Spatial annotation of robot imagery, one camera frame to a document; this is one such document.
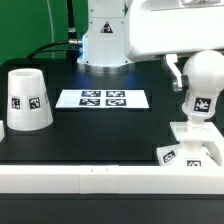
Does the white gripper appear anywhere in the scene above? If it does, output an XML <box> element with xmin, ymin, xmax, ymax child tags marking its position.
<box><xmin>125</xmin><ymin>0</ymin><xmax>224</xmax><ymax>92</ymax></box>

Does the white lamp bulb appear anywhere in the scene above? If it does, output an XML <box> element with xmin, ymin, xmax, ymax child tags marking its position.
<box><xmin>182</xmin><ymin>50</ymin><xmax>224</xmax><ymax>132</ymax></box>

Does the white lamp base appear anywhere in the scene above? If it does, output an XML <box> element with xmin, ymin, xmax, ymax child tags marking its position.
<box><xmin>156</xmin><ymin>122</ymin><xmax>218</xmax><ymax>167</ymax></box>

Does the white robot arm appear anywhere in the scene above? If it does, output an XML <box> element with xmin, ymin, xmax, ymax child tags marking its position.
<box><xmin>78</xmin><ymin>0</ymin><xmax>224</xmax><ymax>91</ymax></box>

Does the white lamp shade cone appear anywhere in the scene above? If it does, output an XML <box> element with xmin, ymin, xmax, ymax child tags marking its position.
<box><xmin>7</xmin><ymin>68</ymin><xmax>53</xmax><ymax>131</ymax></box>

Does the white marker tag sheet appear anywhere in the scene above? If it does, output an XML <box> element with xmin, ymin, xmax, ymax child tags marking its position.
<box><xmin>56</xmin><ymin>89</ymin><xmax>149</xmax><ymax>109</ymax></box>

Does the white front fence bar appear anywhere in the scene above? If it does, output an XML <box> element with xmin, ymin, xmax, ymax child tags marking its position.
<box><xmin>0</xmin><ymin>165</ymin><xmax>224</xmax><ymax>194</ymax></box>

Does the white left fence block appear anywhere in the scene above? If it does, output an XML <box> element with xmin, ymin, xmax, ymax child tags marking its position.
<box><xmin>0</xmin><ymin>120</ymin><xmax>5</xmax><ymax>142</ymax></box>

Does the black cable with connector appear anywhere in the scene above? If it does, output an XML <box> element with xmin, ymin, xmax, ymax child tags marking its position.
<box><xmin>27</xmin><ymin>0</ymin><xmax>84</xmax><ymax>61</ymax></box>

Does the thin grey cable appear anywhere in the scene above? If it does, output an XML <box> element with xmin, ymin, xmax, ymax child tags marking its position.
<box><xmin>46</xmin><ymin>0</ymin><xmax>56</xmax><ymax>58</ymax></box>

